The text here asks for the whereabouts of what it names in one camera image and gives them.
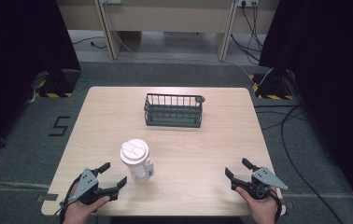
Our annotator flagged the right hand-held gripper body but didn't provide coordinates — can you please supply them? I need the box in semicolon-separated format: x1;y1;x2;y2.
231;166;289;201

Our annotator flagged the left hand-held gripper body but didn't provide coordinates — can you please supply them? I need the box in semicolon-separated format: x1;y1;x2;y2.
67;168;119;205

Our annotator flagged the clear cup with white lid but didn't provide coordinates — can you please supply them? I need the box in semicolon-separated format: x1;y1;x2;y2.
120;138;155;184

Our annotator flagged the dark wire basket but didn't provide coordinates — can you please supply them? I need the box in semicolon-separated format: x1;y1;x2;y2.
143;92;206;129

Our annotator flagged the person's right hand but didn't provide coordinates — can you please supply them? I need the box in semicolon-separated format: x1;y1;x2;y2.
234;186;279;224

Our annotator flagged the person's left hand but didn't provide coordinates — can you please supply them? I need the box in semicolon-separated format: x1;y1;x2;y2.
62;182;111;224

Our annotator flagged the black stand base striped tape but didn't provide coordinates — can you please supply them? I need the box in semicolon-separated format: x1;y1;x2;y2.
30;68;82;99
248;68;300;101

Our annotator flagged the black curtain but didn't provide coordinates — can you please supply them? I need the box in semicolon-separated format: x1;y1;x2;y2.
0;0;82;160
258;0;353;216

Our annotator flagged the beige wooden desk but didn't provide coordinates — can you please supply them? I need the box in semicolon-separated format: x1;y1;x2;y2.
56;0;281;63

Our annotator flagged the black wrist strap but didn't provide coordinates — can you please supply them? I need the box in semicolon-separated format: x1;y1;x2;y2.
267;188;284;223
58;174;87;224

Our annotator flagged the black cable bundle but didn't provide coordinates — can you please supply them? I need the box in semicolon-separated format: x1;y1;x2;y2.
230;2;264;63

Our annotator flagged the white wall socket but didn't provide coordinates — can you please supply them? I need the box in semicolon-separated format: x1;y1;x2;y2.
237;0;260;8

